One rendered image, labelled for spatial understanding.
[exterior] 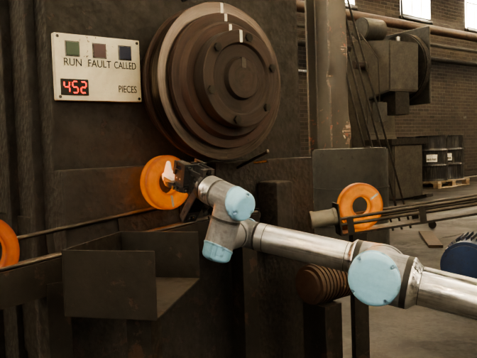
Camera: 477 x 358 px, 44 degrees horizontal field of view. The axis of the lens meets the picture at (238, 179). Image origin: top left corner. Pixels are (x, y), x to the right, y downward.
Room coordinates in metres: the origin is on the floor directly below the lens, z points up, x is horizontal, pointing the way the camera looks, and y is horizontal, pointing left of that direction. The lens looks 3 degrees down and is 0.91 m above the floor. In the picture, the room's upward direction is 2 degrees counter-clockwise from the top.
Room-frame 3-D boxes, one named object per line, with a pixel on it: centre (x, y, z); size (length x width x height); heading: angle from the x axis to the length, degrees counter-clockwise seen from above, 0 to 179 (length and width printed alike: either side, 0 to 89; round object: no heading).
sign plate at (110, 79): (1.68, 0.38, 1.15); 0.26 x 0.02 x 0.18; 130
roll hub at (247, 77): (1.73, -0.01, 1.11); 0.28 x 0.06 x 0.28; 130
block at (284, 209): (1.97, -0.12, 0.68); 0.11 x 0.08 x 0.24; 40
